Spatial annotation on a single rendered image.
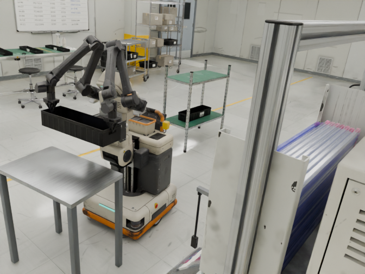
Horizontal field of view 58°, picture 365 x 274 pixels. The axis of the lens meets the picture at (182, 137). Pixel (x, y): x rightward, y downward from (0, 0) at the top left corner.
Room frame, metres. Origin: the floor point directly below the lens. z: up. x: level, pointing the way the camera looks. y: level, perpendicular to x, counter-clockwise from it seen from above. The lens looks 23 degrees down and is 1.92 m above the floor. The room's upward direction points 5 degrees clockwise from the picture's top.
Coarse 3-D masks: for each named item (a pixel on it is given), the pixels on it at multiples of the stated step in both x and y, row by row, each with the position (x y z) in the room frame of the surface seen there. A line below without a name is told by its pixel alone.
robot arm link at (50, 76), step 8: (80, 48) 2.27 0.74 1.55; (88, 48) 2.28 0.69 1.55; (96, 48) 2.29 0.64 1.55; (72, 56) 2.24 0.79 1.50; (80, 56) 2.26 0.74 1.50; (64, 64) 2.21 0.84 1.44; (72, 64) 2.24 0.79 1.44; (48, 72) 2.20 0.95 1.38; (56, 72) 2.18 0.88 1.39; (64, 72) 2.22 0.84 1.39; (48, 80) 2.16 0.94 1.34; (56, 80) 2.19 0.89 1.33
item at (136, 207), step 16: (112, 192) 2.48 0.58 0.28; (144, 192) 2.52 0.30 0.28; (160, 192) 2.55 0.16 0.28; (176, 192) 2.69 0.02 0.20; (96, 208) 2.35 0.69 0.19; (112, 208) 2.28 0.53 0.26; (128, 208) 2.27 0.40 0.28; (144, 208) 2.29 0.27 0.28; (160, 208) 2.44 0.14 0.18; (112, 224) 2.26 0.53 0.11; (128, 224) 2.20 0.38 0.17; (144, 224) 2.24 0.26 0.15
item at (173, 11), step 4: (160, 8) 10.06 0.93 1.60; (164, 8) 9.98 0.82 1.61; (168, 8) 9.89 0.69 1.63; (172, 8) 10.03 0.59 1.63; (176, 8) 10.16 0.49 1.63; (160, 12) 10.06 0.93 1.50; (164, 12) 9.97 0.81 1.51; (168, 12) 9.90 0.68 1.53; (172, 12) 10.03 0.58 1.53; (176, 12) 10.17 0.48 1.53; (176, 16) 10.18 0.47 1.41; (156, 28) 9.85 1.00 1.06; (160, 28) 9.78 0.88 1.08; (164, 28) 9.83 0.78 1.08; (172, 28) 10.10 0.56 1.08; (176, 28) 10.23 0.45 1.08
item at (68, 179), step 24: (0, 168) 1.87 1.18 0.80; (24, 168) 1.89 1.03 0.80; (48, 168) 1.92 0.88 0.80; (72, 168) 1.95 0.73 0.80; (96, 168) 1.97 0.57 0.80; (0, 192) 1.87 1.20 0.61; (48, 192) 1.64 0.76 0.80; (72, 192) 1.66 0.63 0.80; (96, 192) 1.71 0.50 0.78; (120, 192) 1.91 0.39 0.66; (72, 216) 1.54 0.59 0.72; (120, 216) 1.91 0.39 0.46; (72, 240) 1.54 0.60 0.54; (120, 240) 1.91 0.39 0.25; (72, 264) 1.55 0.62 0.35; (120, 264) 1.91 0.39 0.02
